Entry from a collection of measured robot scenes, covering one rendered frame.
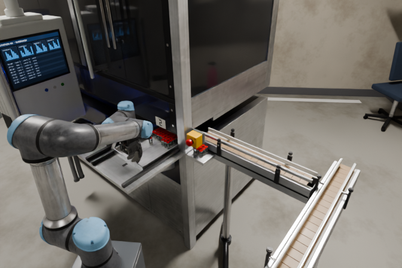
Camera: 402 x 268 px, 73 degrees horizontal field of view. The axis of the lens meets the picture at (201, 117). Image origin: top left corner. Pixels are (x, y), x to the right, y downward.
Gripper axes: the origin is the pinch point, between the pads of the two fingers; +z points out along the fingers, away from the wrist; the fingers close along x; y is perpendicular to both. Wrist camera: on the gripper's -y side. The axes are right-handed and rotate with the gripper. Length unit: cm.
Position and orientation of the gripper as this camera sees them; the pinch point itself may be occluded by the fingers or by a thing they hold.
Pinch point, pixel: (137, 160)
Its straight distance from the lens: 153.3
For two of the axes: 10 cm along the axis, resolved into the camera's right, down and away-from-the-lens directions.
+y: -6.4, 3.8, -6.6
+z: 0.1, 8.7, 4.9
